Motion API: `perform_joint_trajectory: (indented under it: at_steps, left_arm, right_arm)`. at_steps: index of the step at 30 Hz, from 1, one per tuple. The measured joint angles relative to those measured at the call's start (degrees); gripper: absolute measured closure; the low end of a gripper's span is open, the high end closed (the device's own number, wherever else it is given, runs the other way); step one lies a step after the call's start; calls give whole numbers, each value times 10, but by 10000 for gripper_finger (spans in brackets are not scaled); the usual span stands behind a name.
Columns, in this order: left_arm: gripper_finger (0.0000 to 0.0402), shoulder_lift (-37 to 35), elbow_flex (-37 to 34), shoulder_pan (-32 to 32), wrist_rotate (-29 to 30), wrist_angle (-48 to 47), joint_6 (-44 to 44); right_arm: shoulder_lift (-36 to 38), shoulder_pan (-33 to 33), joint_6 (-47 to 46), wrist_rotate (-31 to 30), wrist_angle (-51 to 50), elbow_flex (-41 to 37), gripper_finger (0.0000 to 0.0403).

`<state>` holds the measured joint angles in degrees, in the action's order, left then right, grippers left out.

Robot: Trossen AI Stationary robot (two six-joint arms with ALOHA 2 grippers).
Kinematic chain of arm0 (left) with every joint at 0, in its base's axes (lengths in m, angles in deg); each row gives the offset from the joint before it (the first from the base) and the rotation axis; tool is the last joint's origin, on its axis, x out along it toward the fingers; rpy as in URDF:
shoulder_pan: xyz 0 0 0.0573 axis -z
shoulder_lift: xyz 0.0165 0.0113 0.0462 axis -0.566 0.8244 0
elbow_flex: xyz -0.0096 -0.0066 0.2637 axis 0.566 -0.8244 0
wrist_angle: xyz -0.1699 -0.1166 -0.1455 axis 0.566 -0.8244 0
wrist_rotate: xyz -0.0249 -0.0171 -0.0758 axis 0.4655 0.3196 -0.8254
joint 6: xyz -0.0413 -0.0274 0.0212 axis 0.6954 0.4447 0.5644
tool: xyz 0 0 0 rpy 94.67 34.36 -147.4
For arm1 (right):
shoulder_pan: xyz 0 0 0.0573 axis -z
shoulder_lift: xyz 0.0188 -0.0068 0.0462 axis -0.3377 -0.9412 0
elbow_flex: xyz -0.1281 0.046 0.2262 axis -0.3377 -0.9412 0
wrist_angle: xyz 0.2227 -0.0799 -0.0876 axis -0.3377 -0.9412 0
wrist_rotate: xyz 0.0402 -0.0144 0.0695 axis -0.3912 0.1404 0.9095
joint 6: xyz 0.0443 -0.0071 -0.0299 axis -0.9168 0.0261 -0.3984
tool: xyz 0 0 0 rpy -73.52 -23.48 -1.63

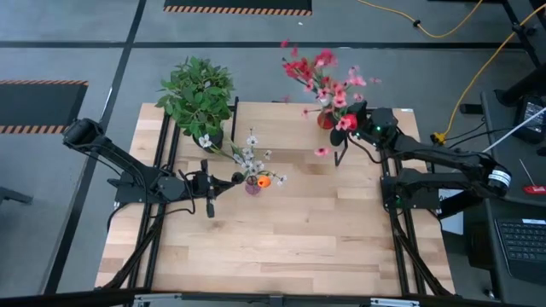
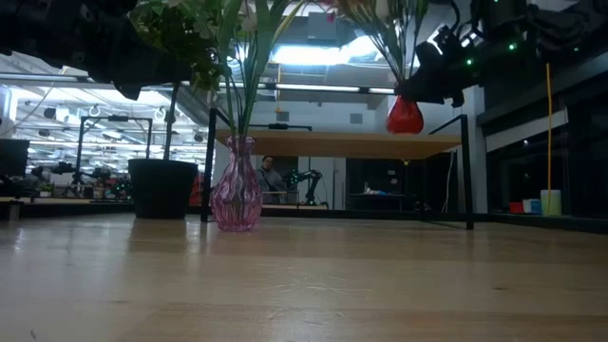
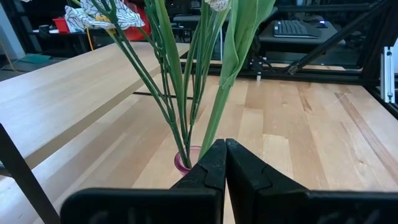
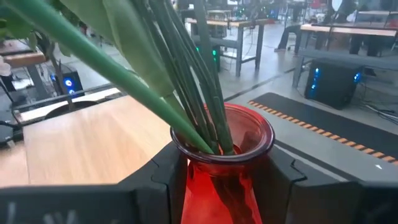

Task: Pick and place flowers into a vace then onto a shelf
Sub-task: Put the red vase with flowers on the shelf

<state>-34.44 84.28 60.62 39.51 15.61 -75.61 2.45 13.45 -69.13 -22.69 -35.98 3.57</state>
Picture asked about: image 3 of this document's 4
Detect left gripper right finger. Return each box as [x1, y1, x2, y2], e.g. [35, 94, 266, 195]
[226, 139, 398, 224]

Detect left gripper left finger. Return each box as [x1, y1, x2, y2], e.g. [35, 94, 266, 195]
[60, 139, 227, 224]

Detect white blossom spray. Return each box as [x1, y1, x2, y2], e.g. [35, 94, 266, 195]
[63, 0, 233, 169]

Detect wooden shelf with black legs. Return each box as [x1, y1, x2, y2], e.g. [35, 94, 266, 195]
[0, 41, 194, 224]

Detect purple glass vase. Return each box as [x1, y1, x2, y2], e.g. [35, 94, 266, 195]
[173, 145, 203, 177]

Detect black keyboard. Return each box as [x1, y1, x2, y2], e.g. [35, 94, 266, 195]
[272, 19, 323, 40]

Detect red bag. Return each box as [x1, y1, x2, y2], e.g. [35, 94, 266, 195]
[123, 0, 152, 42]

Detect black desk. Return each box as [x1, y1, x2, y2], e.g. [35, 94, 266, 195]
[259, 18, 340, 45]

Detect green floor mat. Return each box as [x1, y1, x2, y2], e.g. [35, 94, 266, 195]
[17, 53, 53, 65]

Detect red box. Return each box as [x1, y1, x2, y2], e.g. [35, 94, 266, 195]
[52, 17, 71, 34]

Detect black aluminium table frame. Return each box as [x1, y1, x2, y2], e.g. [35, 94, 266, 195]
[180, 0, 398, 121]

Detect silver frame bracket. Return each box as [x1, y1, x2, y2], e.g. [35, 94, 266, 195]
[379, 45, 396, 104]

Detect yellow hanging cable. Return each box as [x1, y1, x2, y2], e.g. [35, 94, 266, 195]
[85, 27, 95, 51]

